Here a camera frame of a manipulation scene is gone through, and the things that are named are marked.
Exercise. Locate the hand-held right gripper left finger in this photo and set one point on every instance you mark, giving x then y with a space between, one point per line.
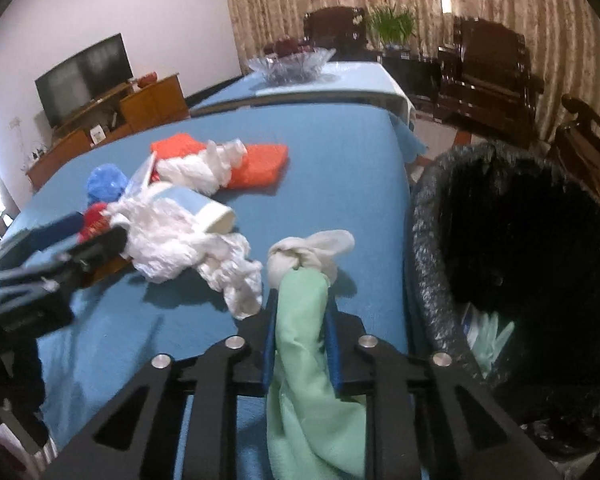
269 355

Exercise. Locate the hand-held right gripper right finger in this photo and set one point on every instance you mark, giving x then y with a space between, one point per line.
331 355

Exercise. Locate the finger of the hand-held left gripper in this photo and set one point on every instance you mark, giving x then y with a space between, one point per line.
97 250
55 232

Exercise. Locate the light green cloth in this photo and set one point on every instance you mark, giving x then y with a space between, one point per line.
305 370

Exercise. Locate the red printed packet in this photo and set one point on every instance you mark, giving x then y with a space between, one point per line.
94 220

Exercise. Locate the blue fuzzy ball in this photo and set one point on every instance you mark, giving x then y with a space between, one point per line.
106 185

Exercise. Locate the white tissue pile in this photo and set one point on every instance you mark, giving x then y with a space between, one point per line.
175 245

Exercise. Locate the white knotted plastic bag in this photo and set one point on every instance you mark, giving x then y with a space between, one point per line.
305 255

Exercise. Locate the light blue paper cup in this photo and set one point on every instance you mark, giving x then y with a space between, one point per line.
200 207

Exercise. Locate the orange foam net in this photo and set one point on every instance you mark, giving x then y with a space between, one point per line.
257 165

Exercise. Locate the black-lined trash bin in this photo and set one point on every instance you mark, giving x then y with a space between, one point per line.
520 270

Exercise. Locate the clear plastic wrapper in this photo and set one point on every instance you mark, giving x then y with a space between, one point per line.
142 175

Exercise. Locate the white card stand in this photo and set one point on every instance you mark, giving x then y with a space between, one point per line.
97 134

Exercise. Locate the wooden television cabinet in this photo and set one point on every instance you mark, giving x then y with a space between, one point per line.
150 102

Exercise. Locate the flat screen television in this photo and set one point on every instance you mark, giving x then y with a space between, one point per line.
85 77

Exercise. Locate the pale green plastic glove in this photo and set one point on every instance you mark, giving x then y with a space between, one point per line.
490 340

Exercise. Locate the glass fruit bowl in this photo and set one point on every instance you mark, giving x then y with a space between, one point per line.
292 67

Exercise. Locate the coffee table with cloth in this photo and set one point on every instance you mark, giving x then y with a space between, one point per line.
360 82

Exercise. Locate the dark red fruit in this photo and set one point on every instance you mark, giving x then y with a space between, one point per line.
290 46

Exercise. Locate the dark wooden side table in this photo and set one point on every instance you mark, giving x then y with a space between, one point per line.
412 75

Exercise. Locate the dark wooden armchair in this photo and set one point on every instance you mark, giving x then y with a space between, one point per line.
335 27
490 75

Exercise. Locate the dark wooden sofa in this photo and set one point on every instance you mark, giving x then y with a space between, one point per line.
587 155

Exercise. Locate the green potted plant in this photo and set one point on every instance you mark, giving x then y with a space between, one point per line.
392 25

